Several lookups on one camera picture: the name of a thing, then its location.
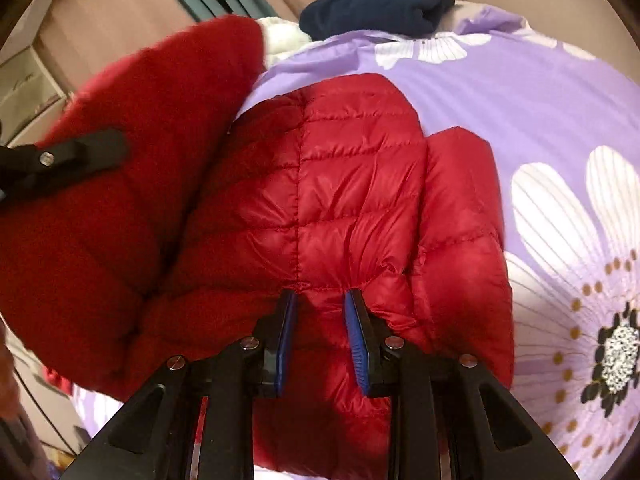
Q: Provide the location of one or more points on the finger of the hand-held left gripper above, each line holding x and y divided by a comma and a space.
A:
90, 152

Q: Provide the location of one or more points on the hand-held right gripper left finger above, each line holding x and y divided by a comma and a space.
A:
286, 340

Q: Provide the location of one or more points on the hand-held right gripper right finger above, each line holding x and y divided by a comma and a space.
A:
356, 340

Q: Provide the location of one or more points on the red puffer jacket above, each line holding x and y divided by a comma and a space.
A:
340, 185

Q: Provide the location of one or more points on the white fleece garment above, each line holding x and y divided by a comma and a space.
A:
282, 40

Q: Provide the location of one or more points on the purple floral blanket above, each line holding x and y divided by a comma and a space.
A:
500, 100

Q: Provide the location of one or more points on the navy fleece garment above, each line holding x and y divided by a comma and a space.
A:
380, 5

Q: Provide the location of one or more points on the white wall shelf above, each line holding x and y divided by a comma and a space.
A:
25, 90

